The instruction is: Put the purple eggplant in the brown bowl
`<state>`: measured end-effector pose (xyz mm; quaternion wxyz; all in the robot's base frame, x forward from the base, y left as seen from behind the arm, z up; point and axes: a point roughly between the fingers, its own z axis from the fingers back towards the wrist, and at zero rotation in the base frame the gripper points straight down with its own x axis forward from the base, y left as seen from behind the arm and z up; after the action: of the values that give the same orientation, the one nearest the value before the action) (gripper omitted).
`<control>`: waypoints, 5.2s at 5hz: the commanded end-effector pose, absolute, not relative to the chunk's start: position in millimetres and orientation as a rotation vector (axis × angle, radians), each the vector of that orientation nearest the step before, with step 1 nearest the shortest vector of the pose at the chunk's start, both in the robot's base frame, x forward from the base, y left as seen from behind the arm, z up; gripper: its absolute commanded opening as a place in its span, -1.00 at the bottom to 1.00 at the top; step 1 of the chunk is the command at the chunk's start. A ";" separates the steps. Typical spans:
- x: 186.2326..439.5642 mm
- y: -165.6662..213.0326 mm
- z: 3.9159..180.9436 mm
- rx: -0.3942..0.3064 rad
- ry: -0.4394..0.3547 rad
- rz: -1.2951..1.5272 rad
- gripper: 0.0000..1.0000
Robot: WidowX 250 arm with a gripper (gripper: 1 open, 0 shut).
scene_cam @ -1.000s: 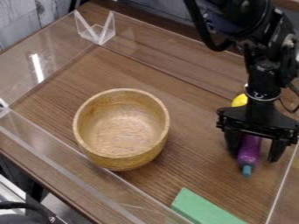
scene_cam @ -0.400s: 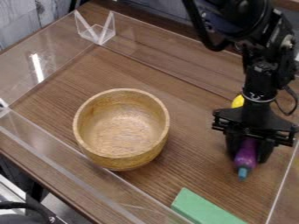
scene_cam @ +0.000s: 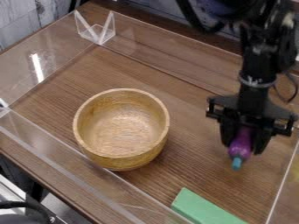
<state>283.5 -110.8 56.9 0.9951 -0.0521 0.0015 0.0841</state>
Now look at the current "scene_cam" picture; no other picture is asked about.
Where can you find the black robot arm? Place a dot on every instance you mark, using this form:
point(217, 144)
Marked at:
point(266, 34)

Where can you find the brown wooden bowl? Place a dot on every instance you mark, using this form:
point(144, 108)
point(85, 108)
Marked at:
point(120, 127)

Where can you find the green block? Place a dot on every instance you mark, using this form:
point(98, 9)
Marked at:
point(198, 210)

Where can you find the purple toy eggplant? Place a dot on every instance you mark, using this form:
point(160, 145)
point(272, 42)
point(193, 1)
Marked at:
point(238, 148)

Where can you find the clear acrylic corner bracket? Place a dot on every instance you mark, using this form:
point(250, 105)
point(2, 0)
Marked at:
point(98, 34)

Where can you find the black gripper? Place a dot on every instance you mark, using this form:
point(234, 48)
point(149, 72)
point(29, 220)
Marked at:
point(249, 109)

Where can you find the clear acrylic front wall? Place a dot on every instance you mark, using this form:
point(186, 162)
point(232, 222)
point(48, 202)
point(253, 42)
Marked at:
point(97, 193)

